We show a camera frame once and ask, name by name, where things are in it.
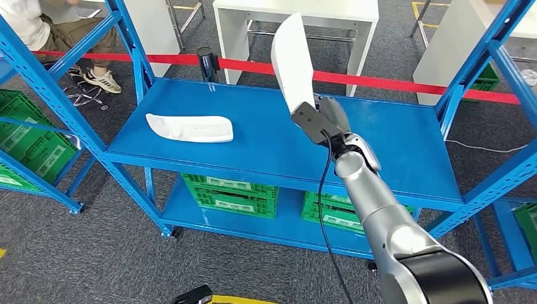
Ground chrome swivel chair base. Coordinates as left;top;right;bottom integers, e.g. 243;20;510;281
58;69;109;112

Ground person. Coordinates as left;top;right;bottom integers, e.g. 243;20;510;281
0;0;122;94

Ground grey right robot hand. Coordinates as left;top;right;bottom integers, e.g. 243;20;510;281
317;95;382;173

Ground blue metal shelf rack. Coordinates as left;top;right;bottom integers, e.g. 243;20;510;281
474;197;537;291
0;0;537;276
0;58;98;215

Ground red barrier belt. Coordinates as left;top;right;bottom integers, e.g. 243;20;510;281
217;58;521;106
33;51;199;67

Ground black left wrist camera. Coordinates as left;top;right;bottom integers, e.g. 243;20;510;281
171;284;214;304

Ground white floor cable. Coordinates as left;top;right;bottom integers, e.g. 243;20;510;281
445;139;529;155

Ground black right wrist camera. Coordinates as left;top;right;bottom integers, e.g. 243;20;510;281
290;101;344;147

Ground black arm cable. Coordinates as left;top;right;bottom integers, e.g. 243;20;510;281
317;129;355;304

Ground white curved plastic part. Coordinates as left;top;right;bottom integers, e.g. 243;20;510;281
270;11;316;115
145;113;234;144

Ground chrome table legs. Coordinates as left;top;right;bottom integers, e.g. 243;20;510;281
165;0;207;52
408;0;441;50

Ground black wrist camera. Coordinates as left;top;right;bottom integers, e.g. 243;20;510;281
171;284;214;304
290;101;344;147

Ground black stanchion post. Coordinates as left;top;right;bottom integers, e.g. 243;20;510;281
196;47;220;84

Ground white table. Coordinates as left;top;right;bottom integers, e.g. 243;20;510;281
412;0;537;106
212;0;380;98

